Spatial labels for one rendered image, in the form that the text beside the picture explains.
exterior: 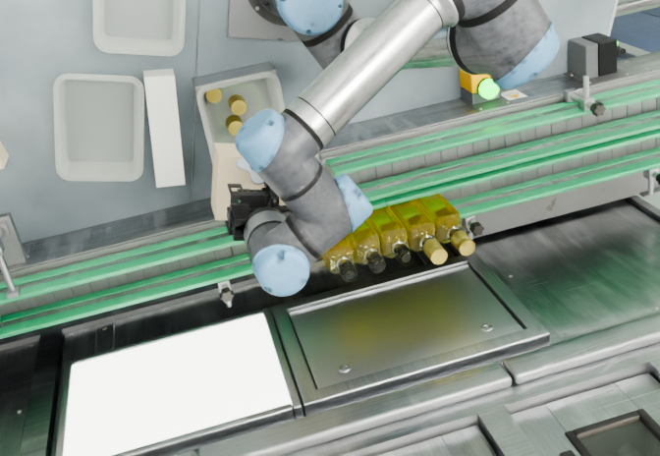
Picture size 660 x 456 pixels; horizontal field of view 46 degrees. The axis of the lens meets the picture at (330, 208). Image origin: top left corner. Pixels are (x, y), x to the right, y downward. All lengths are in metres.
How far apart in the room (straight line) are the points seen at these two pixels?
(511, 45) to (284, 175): 0.39
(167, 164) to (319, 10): 0.48
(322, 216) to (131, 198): 0.78
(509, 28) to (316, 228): 0.40
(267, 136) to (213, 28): 0.69
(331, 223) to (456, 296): 0.58
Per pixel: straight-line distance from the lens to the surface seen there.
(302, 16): 1.45
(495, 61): 1.20
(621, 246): 1.83
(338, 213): 1.08
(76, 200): 1.78
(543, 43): 1.20
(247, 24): 1.67
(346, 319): 1.58
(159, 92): 1.64
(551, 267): 1.76
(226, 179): 1.37
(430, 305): 1.59
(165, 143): 1.67
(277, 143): 1.02
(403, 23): 1.09
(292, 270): 1.08
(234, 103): 1.65
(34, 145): 1.74
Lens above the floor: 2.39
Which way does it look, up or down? 63 degrees down
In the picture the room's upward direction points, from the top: 149 degrees clockwise
